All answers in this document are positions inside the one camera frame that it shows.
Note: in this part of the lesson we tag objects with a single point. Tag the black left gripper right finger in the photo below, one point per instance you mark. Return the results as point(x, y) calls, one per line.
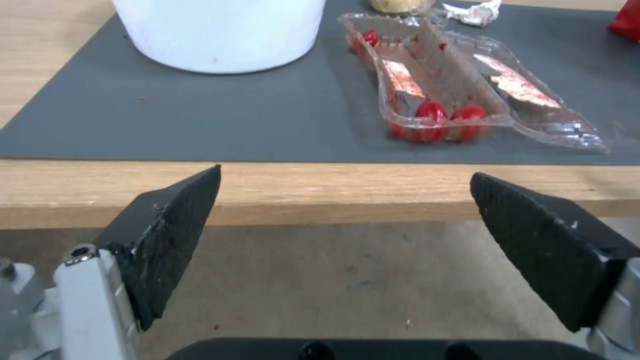
point(545, 247)

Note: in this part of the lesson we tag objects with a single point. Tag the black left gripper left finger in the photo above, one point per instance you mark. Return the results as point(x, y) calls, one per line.
point(160, 240)

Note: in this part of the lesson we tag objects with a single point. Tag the dark grey table mat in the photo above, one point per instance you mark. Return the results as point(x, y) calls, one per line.
point(200, 108)

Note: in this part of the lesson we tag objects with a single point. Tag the red cherry tomato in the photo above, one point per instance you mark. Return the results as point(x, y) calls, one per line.
point(431, 111)
point(371, 36)
point(469, 113)

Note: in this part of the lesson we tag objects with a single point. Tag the clear plastic clamshell container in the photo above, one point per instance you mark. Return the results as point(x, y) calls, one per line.
point(450, 78)

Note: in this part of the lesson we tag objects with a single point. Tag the white round bucket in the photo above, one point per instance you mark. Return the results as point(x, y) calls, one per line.
point(217, 33)

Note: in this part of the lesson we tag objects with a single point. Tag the red snack packet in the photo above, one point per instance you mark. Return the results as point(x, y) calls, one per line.
point(625, 18)

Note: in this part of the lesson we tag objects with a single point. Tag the crumpled white tissue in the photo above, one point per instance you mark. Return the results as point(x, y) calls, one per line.
point(472, 12)

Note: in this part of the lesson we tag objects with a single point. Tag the yellowish round food item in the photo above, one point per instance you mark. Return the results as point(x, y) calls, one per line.
point(400, 5)

